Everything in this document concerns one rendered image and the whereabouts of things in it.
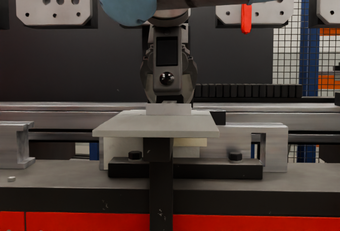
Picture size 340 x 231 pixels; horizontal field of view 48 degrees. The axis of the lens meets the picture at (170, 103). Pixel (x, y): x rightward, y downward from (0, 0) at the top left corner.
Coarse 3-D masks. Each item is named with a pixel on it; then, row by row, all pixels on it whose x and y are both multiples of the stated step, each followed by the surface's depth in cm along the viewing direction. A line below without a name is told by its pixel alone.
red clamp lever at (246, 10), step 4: (244, 4) 71; (244, 8) 72; (248, 8) 71; (244, 12) 72; (248, 12) 72; (244, 16) 72; (248, 16) 72; (244, 20) 72; (248, 20) 72; (244, 24) 72; (248, 24) 72; (244, 28) 72; (248, 28) 72; (244, 32) 73; (248, 32) 73
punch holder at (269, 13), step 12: (276, 0) 76; (288, 0) 74; (216, 12) 75; (228, 12) 76; (240, 12) 75; (252, 12) 75; (264, 12) 75; (276, 12) 75; (288, 12) 75; (216, 24) 80; (228, 24) 77; (240, 24) 77; (252, 24) 77; (264, 24) 77; (276, 24) 77
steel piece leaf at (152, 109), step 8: (152, 104) 72; (160, 104) 72; (168, 104) 72; (176, 104) 72; (184, 104) 72; (152, 112) 72; (160, 112) 72; (168, 112) 72; (176, 112) 72; (184, 112) 72
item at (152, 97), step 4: (148, 76) 71; (152, 76) 71; (148, 80) 71; (152, 80) 71; (148, 84) 72; (152, 84) 72; (148, 88) 73; (152, 88) 73; (148, 92) 73; (152, 92) 73; (148, 96) 74; (152, 96) 74; (156, 96) 76; (152, 100) 75; (156, 100) 75
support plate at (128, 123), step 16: (128, 112) 77; (144, 112) 77; (192, 112) 77; (208, 112) 77; (96, 128) 56; (112, 128) 56; (128, 128) 56; (144, 128) 56; (160, 128) 56; (176, 128) 56; (192, 128) 56; (208, 128) 56
